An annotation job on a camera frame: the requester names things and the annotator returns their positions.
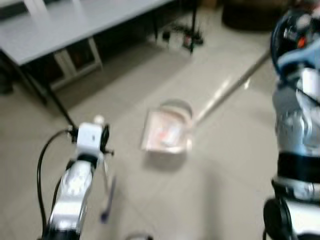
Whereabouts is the slanted black table leg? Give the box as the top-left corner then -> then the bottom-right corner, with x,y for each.
7,54 -> 79,130

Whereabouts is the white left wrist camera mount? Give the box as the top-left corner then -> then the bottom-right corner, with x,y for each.
77,123 -> 106,157

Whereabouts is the broom with purple handle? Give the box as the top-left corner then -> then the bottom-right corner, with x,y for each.
99,153 -> 118,224

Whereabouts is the clear long-handled dustpan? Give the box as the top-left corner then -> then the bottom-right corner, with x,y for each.
140,49 -> 271,156

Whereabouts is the power strip with cables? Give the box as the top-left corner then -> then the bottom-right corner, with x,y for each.
161,21 -> 204,55

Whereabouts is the grey table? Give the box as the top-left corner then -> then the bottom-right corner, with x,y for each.
0,0 -> 174,66

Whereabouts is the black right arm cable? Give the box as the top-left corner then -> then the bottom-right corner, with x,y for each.
269,9 -> 320,107

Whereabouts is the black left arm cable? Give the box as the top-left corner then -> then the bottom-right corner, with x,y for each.
36,128 -> 77,232

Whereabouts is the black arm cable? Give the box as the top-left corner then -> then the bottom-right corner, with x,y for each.
269,9 -> 320,107
36,128 -> 77,232

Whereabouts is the upright black table leg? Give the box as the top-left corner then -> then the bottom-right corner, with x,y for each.
190,0 -> 197,54

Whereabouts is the dark round floor object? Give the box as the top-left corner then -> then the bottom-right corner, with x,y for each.
221,0 -> 301,32

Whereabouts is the light blue right wrist camera mount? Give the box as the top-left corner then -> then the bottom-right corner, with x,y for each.
276,39 -> 320,72

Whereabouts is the white frame shelf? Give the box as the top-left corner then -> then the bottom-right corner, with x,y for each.
51,36 -> 104,92

